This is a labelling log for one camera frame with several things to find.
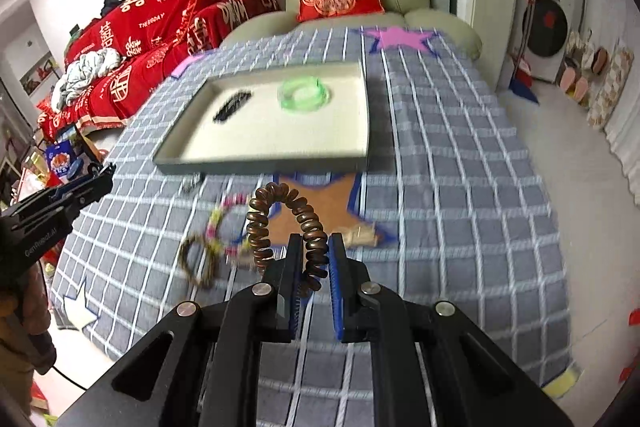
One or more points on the green translucent bangle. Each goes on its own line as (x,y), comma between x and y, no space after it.
(303,94)

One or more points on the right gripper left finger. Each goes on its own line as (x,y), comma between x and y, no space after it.
(283,303)

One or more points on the blue snack bag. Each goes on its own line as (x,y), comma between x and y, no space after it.
(59,158)

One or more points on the green jewelry tray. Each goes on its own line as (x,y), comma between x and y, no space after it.
(262,137)

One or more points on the black beaded hair clip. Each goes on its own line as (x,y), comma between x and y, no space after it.
(232,105)

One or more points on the pink slippers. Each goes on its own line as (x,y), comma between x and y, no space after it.
(581,72)

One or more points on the grey white crumpled cloth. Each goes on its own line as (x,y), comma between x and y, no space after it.
(80,74)

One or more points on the lower washing machine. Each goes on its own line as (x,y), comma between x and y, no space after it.
(544,26)

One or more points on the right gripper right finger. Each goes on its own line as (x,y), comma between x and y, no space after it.
(360,307)

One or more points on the red wedding bedding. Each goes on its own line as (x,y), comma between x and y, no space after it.
(153,37)

